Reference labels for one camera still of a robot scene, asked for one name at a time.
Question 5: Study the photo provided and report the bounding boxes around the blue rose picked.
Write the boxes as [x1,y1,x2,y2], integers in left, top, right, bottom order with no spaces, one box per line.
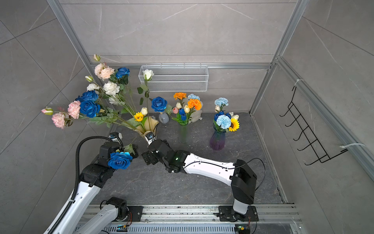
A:
[108,152,133,170]
[80,101,101,118]

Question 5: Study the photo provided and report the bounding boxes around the yellow wavy glass vase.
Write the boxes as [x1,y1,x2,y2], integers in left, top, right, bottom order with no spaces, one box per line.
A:
[135,116,159,138]

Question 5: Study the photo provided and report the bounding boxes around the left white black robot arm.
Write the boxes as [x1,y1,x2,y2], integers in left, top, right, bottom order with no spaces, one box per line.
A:
[45,132,139,234]

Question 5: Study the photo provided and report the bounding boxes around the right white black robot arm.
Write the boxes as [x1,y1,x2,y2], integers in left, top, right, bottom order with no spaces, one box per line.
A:
[142,134,258,222]

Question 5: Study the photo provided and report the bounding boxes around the clear green glass vase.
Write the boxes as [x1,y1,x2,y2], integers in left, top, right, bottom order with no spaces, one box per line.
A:
[178,124,189,144]

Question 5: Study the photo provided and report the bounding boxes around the small grey round vase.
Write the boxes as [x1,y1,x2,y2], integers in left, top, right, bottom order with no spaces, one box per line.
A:
[159,112,169,124]

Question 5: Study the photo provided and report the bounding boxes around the blue rose in grey vase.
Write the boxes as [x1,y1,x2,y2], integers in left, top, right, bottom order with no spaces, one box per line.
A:
[152,97,168,112]

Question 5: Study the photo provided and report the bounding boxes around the purple glass vase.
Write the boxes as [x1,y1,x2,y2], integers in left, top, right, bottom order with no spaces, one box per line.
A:
[209,130,226,151]

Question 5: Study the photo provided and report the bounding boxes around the light blue carnation middle vase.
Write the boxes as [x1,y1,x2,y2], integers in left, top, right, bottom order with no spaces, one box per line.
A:
[188,94,200,100]

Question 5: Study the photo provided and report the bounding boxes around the yellow sunflower purple vase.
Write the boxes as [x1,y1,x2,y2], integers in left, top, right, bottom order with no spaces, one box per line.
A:
[228,118,240,132]

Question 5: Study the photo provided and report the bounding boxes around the small yellow sunflower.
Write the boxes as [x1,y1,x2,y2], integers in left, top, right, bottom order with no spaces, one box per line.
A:
[134,112,144,122]

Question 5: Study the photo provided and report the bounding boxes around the cream tulip bud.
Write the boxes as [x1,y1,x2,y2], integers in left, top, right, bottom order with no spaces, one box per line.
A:
[141,107,148,116]

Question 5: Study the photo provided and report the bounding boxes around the pink rose middle left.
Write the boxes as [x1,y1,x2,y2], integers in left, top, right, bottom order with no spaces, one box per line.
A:
[68,100,81,119]

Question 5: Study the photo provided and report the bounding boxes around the pink rose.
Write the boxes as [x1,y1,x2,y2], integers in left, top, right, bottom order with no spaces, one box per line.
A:
[68,100,81,119]
[52,113,66,129]

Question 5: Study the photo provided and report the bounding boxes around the blue rose upper left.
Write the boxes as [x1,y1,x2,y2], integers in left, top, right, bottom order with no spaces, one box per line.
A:
[75,90,98,102]

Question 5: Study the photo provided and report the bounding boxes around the pink rose lower left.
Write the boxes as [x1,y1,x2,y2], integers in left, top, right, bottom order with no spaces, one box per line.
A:
[52,113,66,129]

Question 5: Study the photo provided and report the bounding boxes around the orange carnation large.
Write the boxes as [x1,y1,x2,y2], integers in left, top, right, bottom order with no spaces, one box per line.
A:
[188,99,202,111]

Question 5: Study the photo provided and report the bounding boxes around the orange carnation small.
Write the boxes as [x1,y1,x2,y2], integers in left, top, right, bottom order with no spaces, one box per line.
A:
[173,92,187,100]

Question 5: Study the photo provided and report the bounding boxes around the white rose centre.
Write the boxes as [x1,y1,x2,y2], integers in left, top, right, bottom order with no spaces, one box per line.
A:
[103,82,120,96]

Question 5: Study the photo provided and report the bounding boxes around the small white rose left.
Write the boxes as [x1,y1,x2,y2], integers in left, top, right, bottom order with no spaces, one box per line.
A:
[86,83,100,91]

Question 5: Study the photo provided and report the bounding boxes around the pink rose bud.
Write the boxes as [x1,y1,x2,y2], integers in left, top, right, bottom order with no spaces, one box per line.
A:
[41,107,54,116]

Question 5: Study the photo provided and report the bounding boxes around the light blue carnation lower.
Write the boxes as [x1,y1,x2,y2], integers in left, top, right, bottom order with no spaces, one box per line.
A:
[216,115,231,130]

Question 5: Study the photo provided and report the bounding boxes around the light blue carnation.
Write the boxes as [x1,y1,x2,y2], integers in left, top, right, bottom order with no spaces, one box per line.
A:
[216,115,231,130]
[214,97,228,106]

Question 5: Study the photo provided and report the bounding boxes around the white rose tall stem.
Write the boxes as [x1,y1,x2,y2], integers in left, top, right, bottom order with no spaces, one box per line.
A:
[143,69,154,81]

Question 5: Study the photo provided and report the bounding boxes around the peach rose pair top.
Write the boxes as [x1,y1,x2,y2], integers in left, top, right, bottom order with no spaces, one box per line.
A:
[94,63,115,80]

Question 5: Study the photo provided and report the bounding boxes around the light blue carnation upper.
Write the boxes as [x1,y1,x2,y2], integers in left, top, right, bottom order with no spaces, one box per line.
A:
[214,97,228,106]

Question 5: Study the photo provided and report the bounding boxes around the blue rose top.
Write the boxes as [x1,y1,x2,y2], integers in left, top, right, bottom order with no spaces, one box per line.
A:
[116,67,130,79]

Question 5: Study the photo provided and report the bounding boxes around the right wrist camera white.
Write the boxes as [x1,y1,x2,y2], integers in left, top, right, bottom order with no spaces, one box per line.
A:
[145,131,156,145]

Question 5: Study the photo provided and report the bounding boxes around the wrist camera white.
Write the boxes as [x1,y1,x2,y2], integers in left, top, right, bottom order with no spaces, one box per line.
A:
[109,132,122,142]
[145,131,156,145]

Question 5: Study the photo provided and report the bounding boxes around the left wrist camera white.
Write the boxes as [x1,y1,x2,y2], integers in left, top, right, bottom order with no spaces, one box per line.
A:
[109,132,122,142]

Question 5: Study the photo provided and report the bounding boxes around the black corrugated cable conduit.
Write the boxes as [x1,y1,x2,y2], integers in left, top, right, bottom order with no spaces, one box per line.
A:
[46,136,113,234]

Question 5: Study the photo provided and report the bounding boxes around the metal base rail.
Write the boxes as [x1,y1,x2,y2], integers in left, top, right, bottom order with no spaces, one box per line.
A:
[72,204,302,234]

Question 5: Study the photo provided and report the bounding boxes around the black wire hook rack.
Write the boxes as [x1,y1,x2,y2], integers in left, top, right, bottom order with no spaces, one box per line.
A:
[279,86,348,166]

